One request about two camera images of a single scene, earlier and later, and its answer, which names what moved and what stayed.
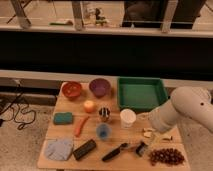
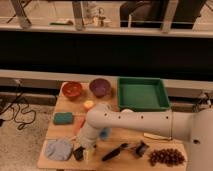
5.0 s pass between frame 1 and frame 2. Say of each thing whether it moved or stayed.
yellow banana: stayed
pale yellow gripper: moved
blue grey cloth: stayed
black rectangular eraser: stayed
